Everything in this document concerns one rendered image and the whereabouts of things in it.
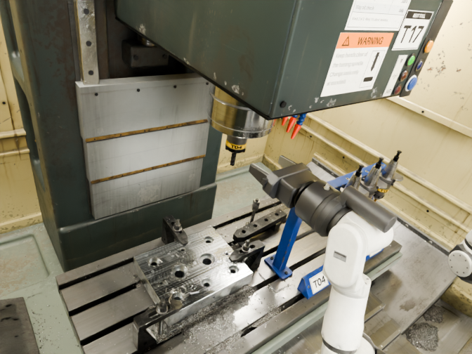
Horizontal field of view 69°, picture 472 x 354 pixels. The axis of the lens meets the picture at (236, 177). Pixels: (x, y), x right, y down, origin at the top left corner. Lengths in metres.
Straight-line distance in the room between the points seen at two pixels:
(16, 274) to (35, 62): 0.92
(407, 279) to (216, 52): 1.32
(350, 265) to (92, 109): 0.84
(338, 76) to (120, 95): 0.70
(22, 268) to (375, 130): 1.67
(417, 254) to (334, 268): 1.14
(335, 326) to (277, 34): 0.50
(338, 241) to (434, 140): 1.11
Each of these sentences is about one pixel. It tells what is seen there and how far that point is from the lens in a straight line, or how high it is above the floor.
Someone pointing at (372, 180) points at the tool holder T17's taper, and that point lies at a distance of 1.21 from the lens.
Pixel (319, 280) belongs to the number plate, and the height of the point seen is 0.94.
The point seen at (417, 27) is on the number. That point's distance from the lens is 0.79.
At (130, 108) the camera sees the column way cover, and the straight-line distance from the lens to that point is 1.16.
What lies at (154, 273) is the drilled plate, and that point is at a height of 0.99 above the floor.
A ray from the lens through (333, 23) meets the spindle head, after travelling 0.58.
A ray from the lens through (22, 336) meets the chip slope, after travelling 1.43.
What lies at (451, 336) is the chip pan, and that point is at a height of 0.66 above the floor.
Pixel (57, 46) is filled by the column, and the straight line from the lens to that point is 1.09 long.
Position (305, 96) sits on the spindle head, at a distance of 0.59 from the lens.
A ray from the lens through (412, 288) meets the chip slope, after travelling 1.68.
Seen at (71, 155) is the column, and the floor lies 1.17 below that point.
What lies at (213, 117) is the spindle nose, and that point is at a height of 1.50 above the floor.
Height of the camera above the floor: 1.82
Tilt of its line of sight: 34 degrees down
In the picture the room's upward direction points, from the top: 11 degrees clockwise
